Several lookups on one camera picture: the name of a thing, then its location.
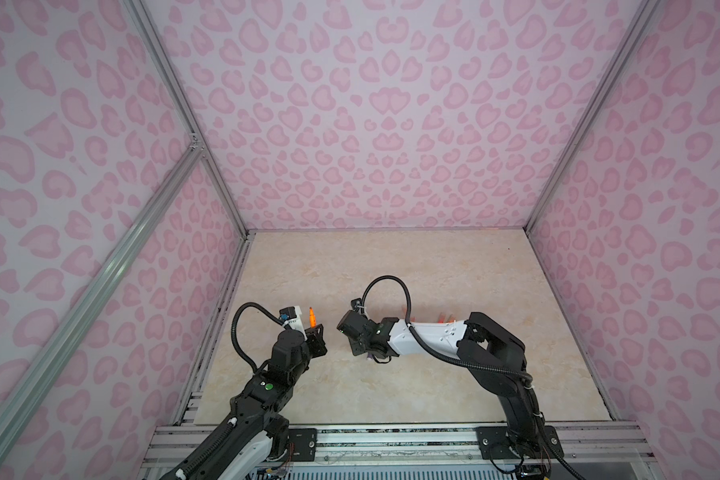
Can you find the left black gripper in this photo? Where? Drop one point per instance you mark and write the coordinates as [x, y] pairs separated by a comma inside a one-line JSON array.
[[316, 341]]

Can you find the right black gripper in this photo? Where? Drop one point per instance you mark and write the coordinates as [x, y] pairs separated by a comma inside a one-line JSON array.
[[355, 351]]

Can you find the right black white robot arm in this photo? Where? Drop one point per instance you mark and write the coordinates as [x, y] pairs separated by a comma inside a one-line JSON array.
[[493, 356]]

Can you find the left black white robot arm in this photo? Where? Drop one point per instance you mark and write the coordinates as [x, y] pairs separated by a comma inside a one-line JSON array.
[[254, 430]]

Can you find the left corner aluminium profile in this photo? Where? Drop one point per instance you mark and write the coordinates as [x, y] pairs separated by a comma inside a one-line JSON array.
[[144, 23]]

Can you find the corner aluminium profile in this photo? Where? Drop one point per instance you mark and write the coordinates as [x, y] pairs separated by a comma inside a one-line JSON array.
[[144, 23], [638, 28]]

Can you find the right corner aluminium profile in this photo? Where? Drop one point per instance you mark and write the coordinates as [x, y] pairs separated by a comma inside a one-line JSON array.
[[638, 28]]

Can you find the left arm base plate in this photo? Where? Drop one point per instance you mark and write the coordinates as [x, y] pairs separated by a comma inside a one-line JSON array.
[[301, 445]]

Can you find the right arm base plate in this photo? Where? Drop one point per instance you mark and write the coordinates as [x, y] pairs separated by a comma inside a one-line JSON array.
[[494, 443]]

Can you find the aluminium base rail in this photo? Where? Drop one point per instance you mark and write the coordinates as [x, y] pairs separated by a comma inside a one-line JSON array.
[[596, 449]]

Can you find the diagonal aluminium wall profile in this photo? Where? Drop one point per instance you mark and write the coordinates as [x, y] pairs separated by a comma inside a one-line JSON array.
[[20, 406]]

